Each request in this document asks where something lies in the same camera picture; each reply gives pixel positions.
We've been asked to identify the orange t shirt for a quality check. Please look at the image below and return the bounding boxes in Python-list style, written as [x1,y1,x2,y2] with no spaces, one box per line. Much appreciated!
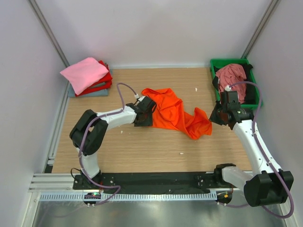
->
[142,88,212,140]

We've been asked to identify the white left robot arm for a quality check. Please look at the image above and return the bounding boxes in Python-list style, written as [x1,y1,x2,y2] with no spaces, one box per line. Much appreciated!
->
[70,96,157,189]

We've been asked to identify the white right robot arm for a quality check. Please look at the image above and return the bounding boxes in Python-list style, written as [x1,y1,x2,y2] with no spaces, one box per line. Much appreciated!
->
[210,91,294,207]

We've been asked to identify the black shirt in bin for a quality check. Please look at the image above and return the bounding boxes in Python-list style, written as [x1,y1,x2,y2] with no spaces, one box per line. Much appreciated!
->
[212,63,256,104]

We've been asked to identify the dusty pink crumpled shirt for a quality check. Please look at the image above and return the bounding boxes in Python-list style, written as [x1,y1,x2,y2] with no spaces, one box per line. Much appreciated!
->
[215,64,247,104]

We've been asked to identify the grey folded shirt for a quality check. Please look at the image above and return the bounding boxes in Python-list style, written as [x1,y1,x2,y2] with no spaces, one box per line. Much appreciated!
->
[67,71,112,98]

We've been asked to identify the red folded shirt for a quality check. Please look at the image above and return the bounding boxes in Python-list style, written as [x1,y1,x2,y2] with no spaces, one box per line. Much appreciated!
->
[75,61,113,97]

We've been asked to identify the pink folded shirt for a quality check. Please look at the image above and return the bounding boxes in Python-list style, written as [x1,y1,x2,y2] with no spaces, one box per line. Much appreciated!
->
[60,57,109,95]

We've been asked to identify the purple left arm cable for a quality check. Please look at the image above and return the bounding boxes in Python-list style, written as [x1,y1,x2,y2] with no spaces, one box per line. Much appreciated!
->
[78,82,145,205]

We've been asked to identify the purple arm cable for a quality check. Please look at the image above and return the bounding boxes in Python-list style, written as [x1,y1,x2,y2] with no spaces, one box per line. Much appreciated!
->
[217,81,295,218]
[78,82,145,205]

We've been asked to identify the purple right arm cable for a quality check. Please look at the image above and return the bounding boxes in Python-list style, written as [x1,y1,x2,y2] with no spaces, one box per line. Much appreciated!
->
[217,81,295,218]

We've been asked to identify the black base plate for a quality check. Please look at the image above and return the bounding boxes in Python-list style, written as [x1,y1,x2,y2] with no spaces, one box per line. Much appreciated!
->
[72,171,242,195]

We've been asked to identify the white slotted cable duct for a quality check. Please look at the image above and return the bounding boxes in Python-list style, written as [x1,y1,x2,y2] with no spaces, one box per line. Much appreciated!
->
[39,192,217,202]

